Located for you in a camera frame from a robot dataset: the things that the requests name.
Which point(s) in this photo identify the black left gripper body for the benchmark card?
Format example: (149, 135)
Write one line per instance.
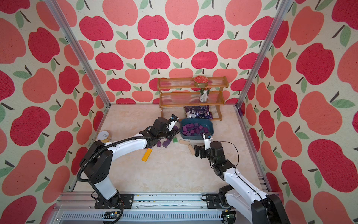
(165, 134)

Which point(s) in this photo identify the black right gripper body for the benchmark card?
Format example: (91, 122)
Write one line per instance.
(204, 153)

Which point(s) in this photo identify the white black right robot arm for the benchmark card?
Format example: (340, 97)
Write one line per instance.
(240, 184)

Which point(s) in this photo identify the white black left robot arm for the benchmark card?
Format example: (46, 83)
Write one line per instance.
(96, 164)

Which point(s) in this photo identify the teal storage bin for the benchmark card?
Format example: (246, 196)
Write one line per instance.
(193, 129)

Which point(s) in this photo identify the tan wooden long block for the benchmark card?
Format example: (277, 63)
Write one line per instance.
(191, 149)

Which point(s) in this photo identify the tan wooden flat block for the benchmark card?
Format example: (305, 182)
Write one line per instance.
(183, 142)

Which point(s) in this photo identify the yellow long block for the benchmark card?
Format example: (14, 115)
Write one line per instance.
(147, 154)

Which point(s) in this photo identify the orange wooden shelf rack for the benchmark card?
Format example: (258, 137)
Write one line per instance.
(176, 93)

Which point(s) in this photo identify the purple snack bag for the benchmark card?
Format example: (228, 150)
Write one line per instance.
(198, 112)

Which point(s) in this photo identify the yellow peach tin can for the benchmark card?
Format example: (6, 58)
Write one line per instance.
(104, 137)

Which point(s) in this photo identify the small green white bottle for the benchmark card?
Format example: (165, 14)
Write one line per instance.
(204, 94)

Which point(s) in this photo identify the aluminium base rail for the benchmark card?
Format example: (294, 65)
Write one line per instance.
(166, 208)

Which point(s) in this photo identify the aluminium left corner post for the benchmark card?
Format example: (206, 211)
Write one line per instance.
(79, 52)

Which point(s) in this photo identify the aluminium corner post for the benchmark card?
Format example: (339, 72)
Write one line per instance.
(79, 52)
(267, 43)

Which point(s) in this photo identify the aluminium right corner post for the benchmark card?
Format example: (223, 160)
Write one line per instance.
(267, 43)

